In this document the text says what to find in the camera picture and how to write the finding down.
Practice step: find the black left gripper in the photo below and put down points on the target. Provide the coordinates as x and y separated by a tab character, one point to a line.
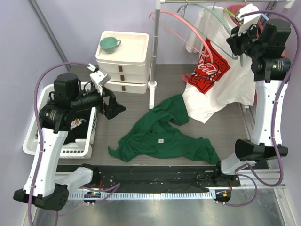
111	110

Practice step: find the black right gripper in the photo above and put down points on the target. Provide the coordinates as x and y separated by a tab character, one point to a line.
234	41

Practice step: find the mint green hanger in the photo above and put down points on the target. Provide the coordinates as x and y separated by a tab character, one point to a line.
182	10

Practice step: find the green t-shirt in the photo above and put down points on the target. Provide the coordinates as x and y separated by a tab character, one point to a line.
153	135

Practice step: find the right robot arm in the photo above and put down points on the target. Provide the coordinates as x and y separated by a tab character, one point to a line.
265	48

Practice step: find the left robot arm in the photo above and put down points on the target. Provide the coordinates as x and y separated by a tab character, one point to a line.
54	123

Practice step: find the lime green hanger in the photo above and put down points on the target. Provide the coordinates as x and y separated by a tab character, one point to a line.
231	15

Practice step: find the blue hanger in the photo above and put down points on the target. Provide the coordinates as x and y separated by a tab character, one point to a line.
265	16

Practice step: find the pink hanger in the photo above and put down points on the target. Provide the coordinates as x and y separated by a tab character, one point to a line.
207	53

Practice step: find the black t-shirt in basket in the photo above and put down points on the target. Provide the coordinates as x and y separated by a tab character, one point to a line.
79	127

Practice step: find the white graphic t-shirt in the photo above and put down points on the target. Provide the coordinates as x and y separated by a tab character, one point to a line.
212	86

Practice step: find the white drawer unit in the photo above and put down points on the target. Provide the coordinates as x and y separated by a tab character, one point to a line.
129	65

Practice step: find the metal clothes rack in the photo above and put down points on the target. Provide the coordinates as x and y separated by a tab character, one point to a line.
152	84

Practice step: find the white laundry basket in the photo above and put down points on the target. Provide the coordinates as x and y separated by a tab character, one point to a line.
79	149

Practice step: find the teal cup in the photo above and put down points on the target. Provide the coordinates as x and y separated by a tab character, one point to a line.
109	44

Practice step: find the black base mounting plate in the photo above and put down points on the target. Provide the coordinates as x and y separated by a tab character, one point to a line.
162	179

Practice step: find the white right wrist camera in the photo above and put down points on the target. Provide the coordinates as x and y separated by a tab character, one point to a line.
247	15

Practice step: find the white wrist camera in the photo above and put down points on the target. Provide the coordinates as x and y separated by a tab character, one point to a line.
247	15
99	77

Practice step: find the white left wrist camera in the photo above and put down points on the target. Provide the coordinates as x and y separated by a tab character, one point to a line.
99	77

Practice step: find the perforated white cable duct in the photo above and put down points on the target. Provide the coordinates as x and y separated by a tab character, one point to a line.
85	195

